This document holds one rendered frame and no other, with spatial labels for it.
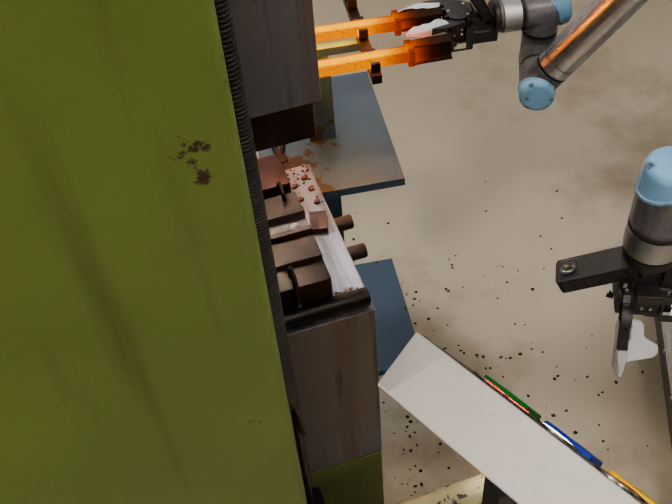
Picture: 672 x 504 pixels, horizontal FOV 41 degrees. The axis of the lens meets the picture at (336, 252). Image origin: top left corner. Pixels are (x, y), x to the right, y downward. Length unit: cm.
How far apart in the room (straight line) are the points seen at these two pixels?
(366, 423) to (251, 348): 78
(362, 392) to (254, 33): 80
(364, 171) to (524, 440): 107
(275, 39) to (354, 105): 111
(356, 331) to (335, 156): 63
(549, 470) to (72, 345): 50
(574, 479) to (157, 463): 47
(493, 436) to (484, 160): 213
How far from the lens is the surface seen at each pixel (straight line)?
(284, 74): 107
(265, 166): 161
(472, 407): 102
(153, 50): 69
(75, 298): 85
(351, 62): 181
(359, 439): 175
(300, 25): 104
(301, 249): 144
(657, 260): 124
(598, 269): 128
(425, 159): 307
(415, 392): 104
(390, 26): 192
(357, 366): 155
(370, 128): 207
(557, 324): 262
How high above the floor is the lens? 204
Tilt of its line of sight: 47 degrees down
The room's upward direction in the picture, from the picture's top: 5 degrees counter-clockwise
